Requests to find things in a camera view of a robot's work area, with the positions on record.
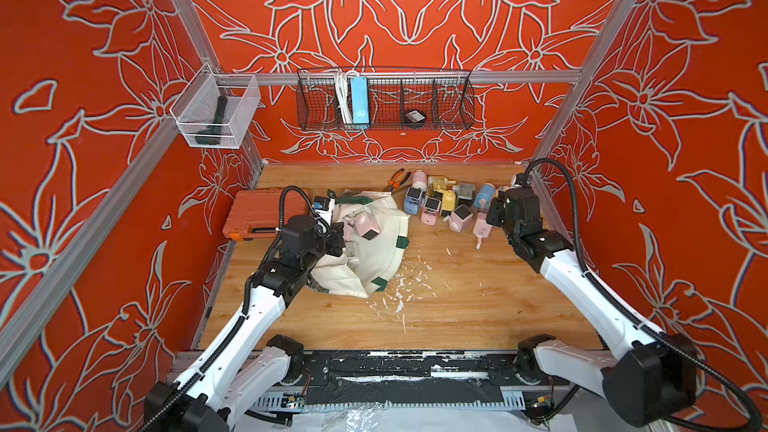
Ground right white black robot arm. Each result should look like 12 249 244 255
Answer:
486 188 696 427

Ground black wire wall basket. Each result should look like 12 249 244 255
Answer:
296 67 477 132

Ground grey clear pencil sharpener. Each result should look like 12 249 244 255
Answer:
453 183 476 207

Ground cream tote bag green handles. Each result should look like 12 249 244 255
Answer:
308 191 410 299

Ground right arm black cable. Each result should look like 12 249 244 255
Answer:
521 157 764 432

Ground light blue box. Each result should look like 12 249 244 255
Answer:
350 76 370 128

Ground white coiled cable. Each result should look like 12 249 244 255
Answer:
334 71 353 126

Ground dark green flashlight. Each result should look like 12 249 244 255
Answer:
195 95 227 146

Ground orange plastic tool case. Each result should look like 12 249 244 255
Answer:
222 188 283 241

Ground clear acrylic wall bin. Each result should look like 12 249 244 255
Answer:
171 63 261 150

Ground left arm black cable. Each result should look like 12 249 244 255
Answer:
134 185 319 432

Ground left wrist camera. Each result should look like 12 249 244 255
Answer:
313 196 335 224

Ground orange handled pliers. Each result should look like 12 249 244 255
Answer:
383 168 411 193

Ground pink cube sharpener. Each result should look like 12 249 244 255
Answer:
448 204 474 233

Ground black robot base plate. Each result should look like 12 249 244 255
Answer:
250 349 571 407

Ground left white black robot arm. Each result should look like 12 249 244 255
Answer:
142 215 345 431

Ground blue grey square sharpener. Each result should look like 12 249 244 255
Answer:
403 187 424 215

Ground pink square pencil sharpener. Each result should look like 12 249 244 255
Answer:
353 212 381 241

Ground yellow tall pencil sharpener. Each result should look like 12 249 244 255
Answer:
441 190 457 216

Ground small black device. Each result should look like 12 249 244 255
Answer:
403 109 427 128

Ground blue pencil sharpener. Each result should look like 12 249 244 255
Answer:
473 183 496 212

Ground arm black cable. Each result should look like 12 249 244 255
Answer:
521 157 764 432
134 185 319 432

